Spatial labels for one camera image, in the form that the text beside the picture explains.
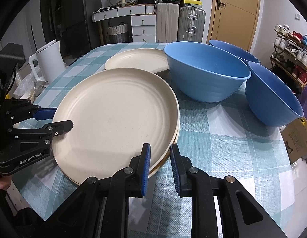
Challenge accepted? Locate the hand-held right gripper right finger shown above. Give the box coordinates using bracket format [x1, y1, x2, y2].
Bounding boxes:
[170, 144, 288, 238]

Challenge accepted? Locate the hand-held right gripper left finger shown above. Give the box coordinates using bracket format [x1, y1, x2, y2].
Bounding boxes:
[43, 143, 151, 238]

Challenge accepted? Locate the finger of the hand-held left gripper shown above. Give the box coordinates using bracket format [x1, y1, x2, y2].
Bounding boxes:
[8, 120, 74, 152]
[4, 99, 59, 124]

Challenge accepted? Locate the cream plate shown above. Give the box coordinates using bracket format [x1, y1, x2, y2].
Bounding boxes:
[52, 67, 181, 182]
[104, 48, 170, 74]
[60, 119, 181, 187]

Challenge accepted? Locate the blue bowl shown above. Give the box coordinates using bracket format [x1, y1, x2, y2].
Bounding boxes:
[163, 41, 251, 103]
[245, 62, 305, 129]
[208, 40, 261, 66]

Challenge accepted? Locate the person's left hand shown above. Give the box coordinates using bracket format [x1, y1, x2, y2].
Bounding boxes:
[0, 172, 12, 191]

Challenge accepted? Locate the white electric kettle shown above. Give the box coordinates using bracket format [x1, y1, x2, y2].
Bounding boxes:
[29, 40, 67, 83]

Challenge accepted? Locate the black refrigerator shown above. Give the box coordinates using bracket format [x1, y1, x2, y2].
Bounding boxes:
[61, 0, 102, 59]

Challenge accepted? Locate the dark tall cabinet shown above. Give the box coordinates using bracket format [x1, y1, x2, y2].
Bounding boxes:
[39, 0, 63, 45]

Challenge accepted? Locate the woven basket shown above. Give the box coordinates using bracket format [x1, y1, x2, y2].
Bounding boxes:
[107, 23, 129, 43]

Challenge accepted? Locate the cardboard box with cat print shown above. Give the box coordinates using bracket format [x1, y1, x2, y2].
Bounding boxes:
[281, 116, 307, 165]

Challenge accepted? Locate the white drawer desk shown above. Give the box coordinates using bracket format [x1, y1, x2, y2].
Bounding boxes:
[92, 4, 157, 43]

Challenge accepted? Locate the beige suitcase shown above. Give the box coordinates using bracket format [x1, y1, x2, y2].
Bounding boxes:
[156, 2, 180, 43]

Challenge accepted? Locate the silver suitcase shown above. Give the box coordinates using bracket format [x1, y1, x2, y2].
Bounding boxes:
[178, 5, 206, 43]

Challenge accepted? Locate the wooden door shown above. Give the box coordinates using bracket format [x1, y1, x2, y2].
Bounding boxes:
[207, 0, 262, 52]

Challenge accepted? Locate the black yellow shoe box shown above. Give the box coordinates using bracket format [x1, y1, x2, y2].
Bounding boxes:
[181, 0, 201, 8]

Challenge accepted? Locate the wooden shoe rack with shoes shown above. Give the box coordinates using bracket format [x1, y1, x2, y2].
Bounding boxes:
[271, 24, 307, 85]

